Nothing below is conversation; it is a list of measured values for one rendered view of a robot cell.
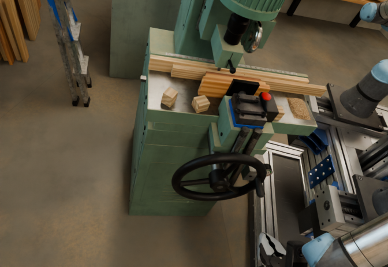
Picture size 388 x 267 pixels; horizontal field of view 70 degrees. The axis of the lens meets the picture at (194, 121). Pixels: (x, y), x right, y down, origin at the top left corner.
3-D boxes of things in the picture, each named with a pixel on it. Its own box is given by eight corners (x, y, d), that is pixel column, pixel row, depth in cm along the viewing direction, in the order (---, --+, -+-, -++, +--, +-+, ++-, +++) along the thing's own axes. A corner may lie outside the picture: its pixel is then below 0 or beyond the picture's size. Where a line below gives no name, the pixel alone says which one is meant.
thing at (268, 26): (241, 45, 106) (254, 17, 97) (237, 34, 111) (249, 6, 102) (263, 49, 109) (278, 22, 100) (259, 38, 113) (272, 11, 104)
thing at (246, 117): (233, 127, 80) (241, 115, 75) (227, 98, 86) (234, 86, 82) (274, 130, 83) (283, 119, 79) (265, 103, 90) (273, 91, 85)
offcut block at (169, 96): (170, 107, 86) (172, 98, 83) (160, 102, 86) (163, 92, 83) (175, 100, 88) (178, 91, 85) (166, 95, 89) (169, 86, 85)
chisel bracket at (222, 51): (213, 71, 89) (222, 49, 82) (208, 43, 97) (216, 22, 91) (235, 74, 91) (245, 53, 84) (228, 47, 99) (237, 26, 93)
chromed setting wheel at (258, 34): (245, 59, 102) (259, 30, 92) (238, 39, 109) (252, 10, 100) (252, 61, 102) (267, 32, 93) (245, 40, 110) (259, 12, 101)
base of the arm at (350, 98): (365, 97, 132) (381, 82, 125) (375, 121, 123) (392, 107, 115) (336, 89, 131) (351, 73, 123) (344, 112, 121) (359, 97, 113)
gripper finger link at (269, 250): (247, 245, 81) (260, 273, 73) (253, 229, 79) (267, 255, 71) (257, 245, 82) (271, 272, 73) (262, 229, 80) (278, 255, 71)
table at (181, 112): (142, 147, 82) (145, 135, 77) (145, 75, 100) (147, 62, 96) (318, 159, 97) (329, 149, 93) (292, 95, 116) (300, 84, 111)
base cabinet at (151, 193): (127, 216, 151) (142, 145, 97) (132, 129, 186) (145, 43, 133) (206, 217, 162) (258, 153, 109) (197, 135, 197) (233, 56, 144)
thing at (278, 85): (170, 76, 95) (172, 67, 92) (170, 72, 96) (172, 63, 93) (320, 96, 110) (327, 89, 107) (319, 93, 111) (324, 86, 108)
